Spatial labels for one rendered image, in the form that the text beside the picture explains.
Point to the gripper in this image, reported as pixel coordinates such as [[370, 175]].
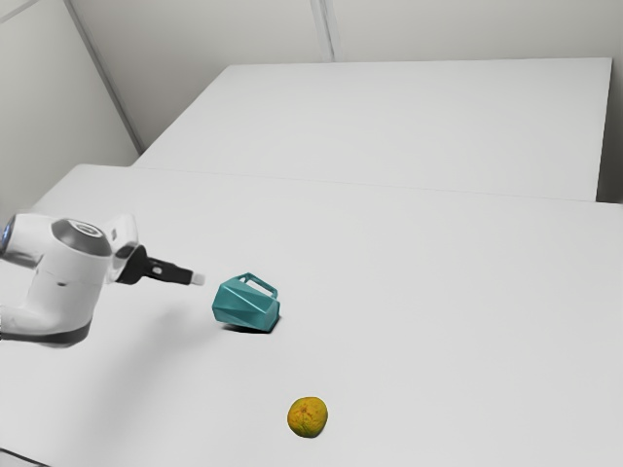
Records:
[[134, 266]]

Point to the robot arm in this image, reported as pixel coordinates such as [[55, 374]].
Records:
[[63, 287]]

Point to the teal faceted mug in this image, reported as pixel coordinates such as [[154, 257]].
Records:
[[245, 304]]

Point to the yellow orange fruit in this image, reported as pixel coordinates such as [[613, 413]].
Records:
[[307, 417]]

